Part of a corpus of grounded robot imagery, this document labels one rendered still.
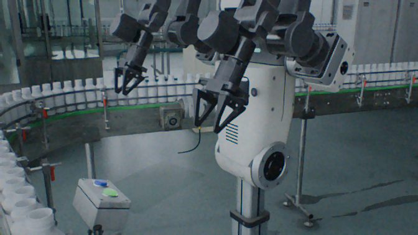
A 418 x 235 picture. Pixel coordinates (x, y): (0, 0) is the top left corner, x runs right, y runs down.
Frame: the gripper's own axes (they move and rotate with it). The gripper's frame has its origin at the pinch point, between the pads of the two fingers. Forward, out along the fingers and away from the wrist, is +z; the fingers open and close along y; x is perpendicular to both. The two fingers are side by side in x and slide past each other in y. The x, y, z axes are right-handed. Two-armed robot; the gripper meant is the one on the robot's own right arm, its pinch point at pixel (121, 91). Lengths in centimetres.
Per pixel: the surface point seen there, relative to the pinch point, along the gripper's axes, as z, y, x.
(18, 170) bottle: 27.1, 13.1, -20.4
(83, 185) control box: 25.4, 20.7, -7.6
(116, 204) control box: 25.5, 30.9, -2.7
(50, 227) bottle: 27, 45, -19
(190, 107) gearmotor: -11, -69, 68
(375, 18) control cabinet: -287, -236, 439
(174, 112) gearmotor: -5, -77, 64
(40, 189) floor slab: 97, -233, 53
